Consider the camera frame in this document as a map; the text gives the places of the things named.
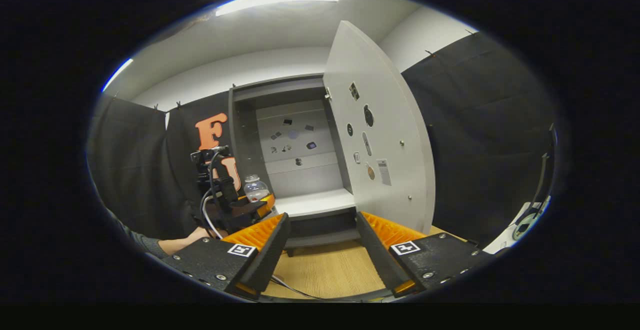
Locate dark curved frame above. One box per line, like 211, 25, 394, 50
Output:
530, 123, 558, 211

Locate black backdrop cloth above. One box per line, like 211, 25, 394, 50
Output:
87, 30, 556, 251

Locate white cabinet door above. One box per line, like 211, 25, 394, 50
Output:
322, 20, 437, 234

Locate white side table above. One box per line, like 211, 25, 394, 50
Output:
482, 195, 552, 255

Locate round grey object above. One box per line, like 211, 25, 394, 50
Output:
514, 213, 538, 241

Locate clear bottle with white cap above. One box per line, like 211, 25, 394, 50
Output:
243, 174, 271, 204

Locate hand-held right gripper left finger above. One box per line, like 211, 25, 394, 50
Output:
160, 213, 292, 301

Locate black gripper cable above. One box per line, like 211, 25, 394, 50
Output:
272, 275, 327, 301
200, 150, 227, 240

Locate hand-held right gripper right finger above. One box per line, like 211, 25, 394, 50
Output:
356, 211, 493, 298

